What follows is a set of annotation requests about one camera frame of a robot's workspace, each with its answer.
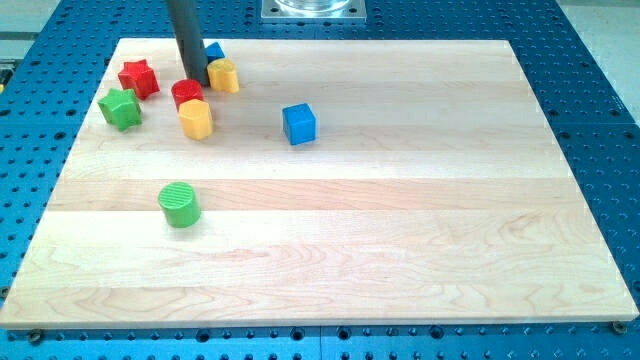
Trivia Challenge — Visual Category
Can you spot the red cylinder block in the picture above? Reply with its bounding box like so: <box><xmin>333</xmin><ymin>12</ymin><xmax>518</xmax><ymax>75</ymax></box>
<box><xmin>171</xmin><ymin>79</ymin><xmax>204</xmax><ymax>109</ymax></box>

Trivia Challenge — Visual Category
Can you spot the green cylinder block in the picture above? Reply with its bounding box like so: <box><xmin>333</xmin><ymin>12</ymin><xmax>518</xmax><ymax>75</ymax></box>
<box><xmin>158</xmin><ymin>182</ymin><xmax>201</xmax><ymax>228</ymax></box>

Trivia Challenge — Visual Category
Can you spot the yellow rounded block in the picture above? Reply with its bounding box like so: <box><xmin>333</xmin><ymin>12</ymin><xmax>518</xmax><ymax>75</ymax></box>
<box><xmin>206</xmin><ymin>58</ymin><xmax>240</xmax><ymax>93</ymax></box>

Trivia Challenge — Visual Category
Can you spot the blue cube block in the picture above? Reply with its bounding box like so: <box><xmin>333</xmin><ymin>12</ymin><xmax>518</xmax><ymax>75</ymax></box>
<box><xmin>282</xmin><ymin>103</ymin><xmax>316</xmax><ymax>146</ymax></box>

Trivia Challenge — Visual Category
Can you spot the green star block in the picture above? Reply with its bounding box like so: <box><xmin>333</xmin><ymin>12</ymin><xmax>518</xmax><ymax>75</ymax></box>
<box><xmin>98</xmin><ymin>88</ymin><xmax>142</xmax><ymax>131</ymax></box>

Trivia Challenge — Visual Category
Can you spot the yellow hexagon block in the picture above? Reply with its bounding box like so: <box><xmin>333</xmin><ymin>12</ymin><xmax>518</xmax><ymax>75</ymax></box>
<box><xmin>178</xmin><ymin>99</ymin><xmax>213</xmax><ymax>140</ymax></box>

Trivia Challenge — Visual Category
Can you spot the red star block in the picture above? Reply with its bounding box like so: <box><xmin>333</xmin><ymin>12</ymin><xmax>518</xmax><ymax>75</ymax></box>
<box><xmin>118</xmin><ymin>59</ymin><xmax>160</xmax><ymax>100</ymax></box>

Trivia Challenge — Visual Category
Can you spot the light wooden board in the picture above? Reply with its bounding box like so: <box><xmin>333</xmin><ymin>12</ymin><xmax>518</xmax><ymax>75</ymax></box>
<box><xmin>1</xmin><ymin>38</ymin><xmax>638</xmax><ymax>329</ymax></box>

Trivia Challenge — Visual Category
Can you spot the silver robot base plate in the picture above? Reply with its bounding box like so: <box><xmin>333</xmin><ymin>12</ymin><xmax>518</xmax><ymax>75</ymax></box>
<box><xmin>260</xmin><ymin>0</ymin><xmax>367</xmax><ymax>23</ymax></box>

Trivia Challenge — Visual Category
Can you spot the small blue block behind rod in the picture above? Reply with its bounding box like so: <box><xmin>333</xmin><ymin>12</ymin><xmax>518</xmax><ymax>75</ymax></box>
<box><xmin>205</xmin><ymin>42</ymin><xmax>226</xmax><ymax>63</ymax></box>

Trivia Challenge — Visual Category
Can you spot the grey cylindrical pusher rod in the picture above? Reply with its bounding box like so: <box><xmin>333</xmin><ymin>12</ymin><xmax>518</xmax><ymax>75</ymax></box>
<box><xmin>166</xmin><ymin>0</ymin><xmax>210</xmax><ymax>87</ymax></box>

